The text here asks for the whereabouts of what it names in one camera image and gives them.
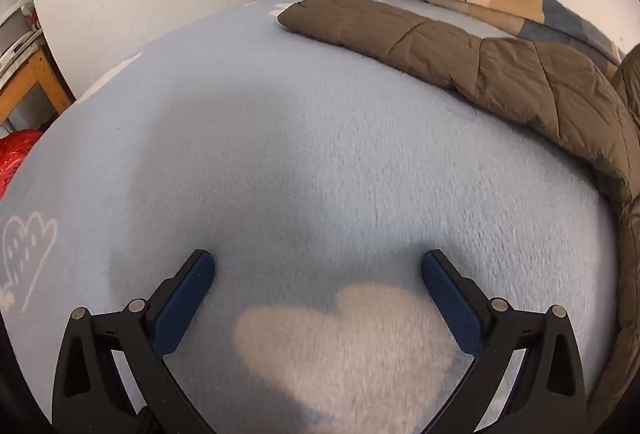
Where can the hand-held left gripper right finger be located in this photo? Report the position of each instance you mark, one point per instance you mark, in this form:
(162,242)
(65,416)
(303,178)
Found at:
(452,309)

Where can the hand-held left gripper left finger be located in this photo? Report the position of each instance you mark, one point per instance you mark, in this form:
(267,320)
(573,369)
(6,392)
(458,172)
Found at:
(185,304)

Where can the brown quilted jacket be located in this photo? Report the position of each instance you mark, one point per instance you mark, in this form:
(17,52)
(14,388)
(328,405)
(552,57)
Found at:
(525,73)

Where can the light blue cloud-print blanket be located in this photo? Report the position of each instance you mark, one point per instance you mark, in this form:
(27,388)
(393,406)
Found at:
(300,163)

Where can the red bag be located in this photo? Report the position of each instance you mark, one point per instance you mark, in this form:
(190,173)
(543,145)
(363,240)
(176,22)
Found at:
(12,158)

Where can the wooden stool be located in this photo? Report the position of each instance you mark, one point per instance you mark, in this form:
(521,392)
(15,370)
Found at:
(31,78)

